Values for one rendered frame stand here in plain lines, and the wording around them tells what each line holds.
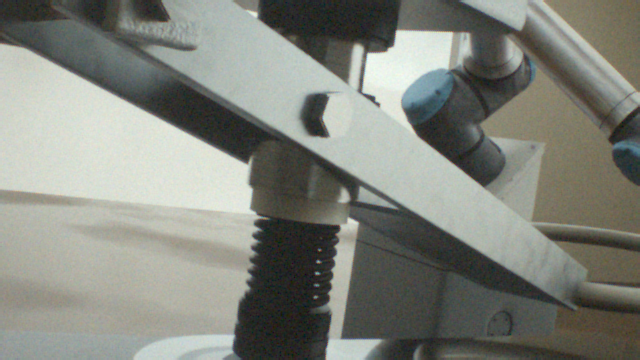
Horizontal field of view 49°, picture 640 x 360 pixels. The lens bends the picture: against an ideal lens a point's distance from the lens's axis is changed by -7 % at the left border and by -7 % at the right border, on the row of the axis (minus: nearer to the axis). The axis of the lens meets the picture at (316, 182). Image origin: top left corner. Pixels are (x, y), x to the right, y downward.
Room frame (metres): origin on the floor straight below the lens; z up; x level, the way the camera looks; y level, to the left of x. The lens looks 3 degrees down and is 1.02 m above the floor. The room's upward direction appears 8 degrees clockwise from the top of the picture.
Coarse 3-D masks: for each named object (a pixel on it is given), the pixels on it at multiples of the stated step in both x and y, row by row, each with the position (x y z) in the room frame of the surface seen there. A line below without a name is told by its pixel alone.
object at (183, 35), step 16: (112, 0) 0.31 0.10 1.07; (128, 0) 0.31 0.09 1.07; (144, 0) 0.32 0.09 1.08; (112, 16) 0.31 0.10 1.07; (128, 16) 0.31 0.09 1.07; (144, 16) 0.32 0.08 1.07; (112, 32) 0.31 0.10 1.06; (128, 32) 0.31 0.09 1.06; (144, 32) 0.32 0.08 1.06; (160, 32) 0.33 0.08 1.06; (176, 32) 0.33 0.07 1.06; (192, 32) 0.34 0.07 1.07; (176, 48) 0.34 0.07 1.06; (192, 48) 0.34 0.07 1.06
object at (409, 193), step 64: (0, 0) 0.40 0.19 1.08; (64, 0) 0.31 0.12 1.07; (192, 0) 0.32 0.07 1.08; (64, 64) 0.43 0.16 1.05; (128, 64) 0.47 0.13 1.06; (192, 64) 0.37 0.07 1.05; (256, 64) 0.40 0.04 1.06; (320, 64) 0.44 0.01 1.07; (192, 128) 0.51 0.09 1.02; (320, 128) 0.44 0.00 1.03; (384, 128) 0.49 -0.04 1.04; (384, 192) 0.50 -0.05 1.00; (448, 192) 0.56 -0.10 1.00; (448, 256) 0.71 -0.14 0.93; (512, 256) 0.66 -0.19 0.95
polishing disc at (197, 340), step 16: (192, 336) 0.60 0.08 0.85; (208, 336) 0.61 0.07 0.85; (224, 336) 0.62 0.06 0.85; (144, 352) 0.54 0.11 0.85; (160, 352) 0.54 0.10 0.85; (176, 352) 0.55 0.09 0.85; (192, 352) 0.56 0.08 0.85; (208, 352) 0.57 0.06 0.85; (224, 352) 0.57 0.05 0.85; (336, 352) 0.62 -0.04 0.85
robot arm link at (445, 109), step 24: (432, 72) 1.82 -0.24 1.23; (456, 72) 1.79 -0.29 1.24; (408, 96) 1.79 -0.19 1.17; (432, 96) 1.72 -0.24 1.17; (456, 96) 1.75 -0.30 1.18; (480, 96) 1.76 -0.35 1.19; (408, 120) 1.80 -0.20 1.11; (432, 120) 1.74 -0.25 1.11; (456, 120) 1.75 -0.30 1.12; (480, 120) 1.79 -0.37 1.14; (432, 144) 1.78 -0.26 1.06; (456, 144) 1.77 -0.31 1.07
